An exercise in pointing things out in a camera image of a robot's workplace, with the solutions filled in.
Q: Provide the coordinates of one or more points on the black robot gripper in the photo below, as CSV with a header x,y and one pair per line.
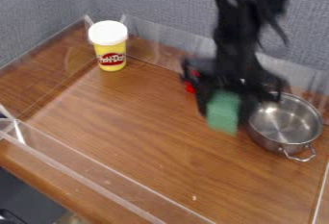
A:
x,y
263,87

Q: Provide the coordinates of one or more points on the green foam block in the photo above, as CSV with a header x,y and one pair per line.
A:
x,y
222,112

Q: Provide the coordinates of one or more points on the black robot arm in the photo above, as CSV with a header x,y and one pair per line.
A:
x,y
237,31

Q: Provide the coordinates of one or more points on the red rectangular block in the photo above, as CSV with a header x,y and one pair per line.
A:
x,y
191,80

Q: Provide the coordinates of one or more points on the stainless steel pot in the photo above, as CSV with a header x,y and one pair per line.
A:
x,y
285,127

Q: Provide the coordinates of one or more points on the yellow Play-Doh can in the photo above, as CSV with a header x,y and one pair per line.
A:
x,y
108,35

